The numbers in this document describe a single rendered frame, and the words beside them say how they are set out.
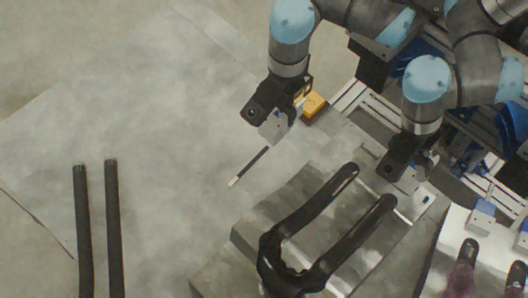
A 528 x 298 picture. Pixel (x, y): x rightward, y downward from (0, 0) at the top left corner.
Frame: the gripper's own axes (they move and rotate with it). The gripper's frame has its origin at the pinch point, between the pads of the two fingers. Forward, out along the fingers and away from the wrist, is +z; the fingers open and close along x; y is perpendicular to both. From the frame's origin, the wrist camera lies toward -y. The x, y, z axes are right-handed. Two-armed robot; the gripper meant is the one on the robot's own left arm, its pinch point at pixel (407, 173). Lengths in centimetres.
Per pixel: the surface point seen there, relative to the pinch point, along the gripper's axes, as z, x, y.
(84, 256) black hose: -7, 37, -59
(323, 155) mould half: 1.8, 17.4, -7.5
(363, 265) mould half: 2.3, -5.3, -21.4
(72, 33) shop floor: 71, 167, -8
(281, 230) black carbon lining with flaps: -3.1, 10.9, -27.8
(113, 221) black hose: -6, 39, -50
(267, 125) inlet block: -7.7, 28.0, -13.1
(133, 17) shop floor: 76, 156, 16
